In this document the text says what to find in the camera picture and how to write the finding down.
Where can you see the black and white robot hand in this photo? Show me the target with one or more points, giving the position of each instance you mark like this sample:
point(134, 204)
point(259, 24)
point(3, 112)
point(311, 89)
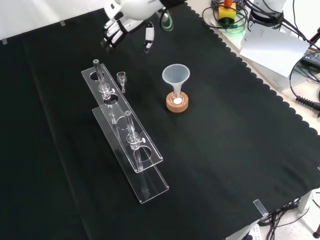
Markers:
point(135, 12)

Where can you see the small glass weighing funnel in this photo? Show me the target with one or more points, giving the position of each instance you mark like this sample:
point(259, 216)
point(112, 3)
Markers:
point(121, 77)

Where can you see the clear plastic funnel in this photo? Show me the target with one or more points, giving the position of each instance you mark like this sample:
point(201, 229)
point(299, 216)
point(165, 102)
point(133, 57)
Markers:
point(175, 73)

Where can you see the round-bottom glass flask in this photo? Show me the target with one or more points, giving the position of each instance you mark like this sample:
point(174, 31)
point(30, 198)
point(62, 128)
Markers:
point(180, 96)

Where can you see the clear funnel stand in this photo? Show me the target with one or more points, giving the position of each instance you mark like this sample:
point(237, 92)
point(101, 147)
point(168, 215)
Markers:
point(155, 190)

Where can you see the grey tape piece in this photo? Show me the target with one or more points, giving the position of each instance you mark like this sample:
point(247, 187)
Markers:
point(63, 23)
point(4, 41)

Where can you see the yellow stop button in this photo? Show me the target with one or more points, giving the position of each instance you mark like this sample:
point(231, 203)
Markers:
point(226, 15)

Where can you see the black bench cloth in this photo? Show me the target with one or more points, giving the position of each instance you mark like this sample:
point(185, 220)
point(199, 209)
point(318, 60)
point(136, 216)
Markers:
point(225, 125)

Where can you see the black power adapter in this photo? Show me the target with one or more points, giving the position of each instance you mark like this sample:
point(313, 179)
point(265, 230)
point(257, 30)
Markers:
point(311, 56)

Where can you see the tripod leg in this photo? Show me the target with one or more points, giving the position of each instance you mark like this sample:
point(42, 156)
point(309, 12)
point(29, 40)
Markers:
point(315, 37)

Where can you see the clear tape piece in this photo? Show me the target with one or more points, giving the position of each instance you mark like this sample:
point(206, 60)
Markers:
point(260, 207)

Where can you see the white power strip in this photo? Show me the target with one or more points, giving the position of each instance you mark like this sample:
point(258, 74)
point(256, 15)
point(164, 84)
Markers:
point(252, 232)

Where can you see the white table leg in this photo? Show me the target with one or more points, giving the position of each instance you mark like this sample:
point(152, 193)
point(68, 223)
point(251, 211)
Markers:
point(305, 202)

